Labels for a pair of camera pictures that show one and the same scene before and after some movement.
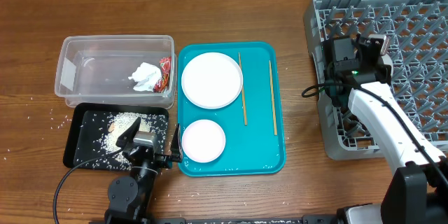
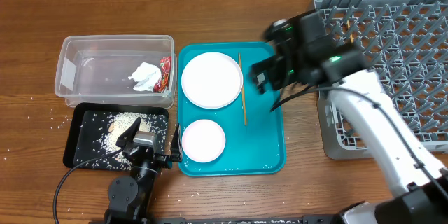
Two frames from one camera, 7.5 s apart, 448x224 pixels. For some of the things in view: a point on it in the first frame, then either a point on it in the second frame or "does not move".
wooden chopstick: (273, 106) -> (351, 38)
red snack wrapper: (162, 85) does not move
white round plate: (211, 80) does not move
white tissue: (146, 76) does not move
